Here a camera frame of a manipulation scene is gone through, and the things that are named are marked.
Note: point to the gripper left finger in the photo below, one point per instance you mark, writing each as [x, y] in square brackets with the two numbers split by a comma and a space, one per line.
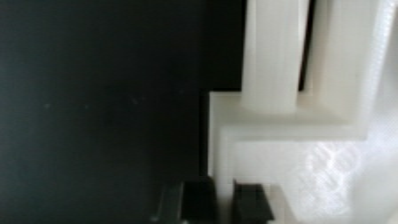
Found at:
[188, 205]

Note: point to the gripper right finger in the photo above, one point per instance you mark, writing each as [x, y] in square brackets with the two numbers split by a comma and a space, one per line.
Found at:
[252, 211]

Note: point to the white chair seat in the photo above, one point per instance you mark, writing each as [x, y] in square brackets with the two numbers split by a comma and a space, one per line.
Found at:
[305, 128]

